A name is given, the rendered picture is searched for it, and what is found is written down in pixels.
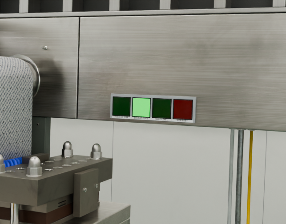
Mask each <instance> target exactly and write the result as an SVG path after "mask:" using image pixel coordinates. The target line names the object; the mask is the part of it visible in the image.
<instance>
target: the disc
mask: <svg viewBox="0 0 286 224"><path fill-rule="evenodd" d="M10 57H12V58H19V59H21V60H23V61H24V62H26V63H27V64H28V65H29V66H30V68H31V69H32V71H33V74H34V86H33V89H32V99H34V97H35V96H36V94H37V93H38V90H39V87H40V74H39V70H38V68H37V66H36V64H35V63H34V62H33V61H32V60H31V59H30V58H29V57H27V56H24V55H12V56H10Z"/></svg>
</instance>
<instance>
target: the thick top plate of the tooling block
mask: <svg viewBox="0 0 286 224"><path fill-rule="evenodd" d="M102 158H103V159H101V160H92V159H90V156H81V155H73V157H62V156H61V155H59V156H54V157H49V160H45V161H41V162H40V166H41V167H42V176H41V177H28V176H26V175H27V167H28V164H18V165H14V166H10V167H5V173H3V174H0V202H6V203H13V204H22V205H29V206H36V207H37V206H40V205H43V204H45V203H48V202H51V201H53V200H56V199H59V198H61V197H64V196H67V195H69V194H72V193H74V174H75V173H77V172H81V171H84V170H87V169H90V168H98V169H99V170H98V183H101V182H104V181H106V180H109V179H112V176H113V158H106V157H102Z"/></svg>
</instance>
